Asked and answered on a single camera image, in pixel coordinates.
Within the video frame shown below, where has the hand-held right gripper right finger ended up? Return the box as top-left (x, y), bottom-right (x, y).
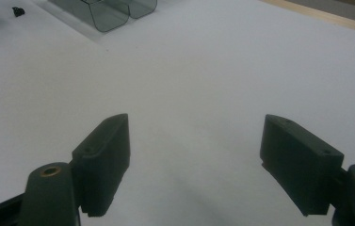
top-left (259, 114), bottom-right (355, 226)

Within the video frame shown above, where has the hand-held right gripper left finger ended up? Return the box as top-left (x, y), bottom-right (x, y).
top-left (19, 113), bottom-right (132, 226)

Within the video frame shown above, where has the clear grey plastic container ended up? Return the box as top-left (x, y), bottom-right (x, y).
top-left (48, 0), bottom-right (158, 33)

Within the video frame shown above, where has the small black clip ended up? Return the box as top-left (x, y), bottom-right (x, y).
top-left (11, 6), bottom-right (26, 18)

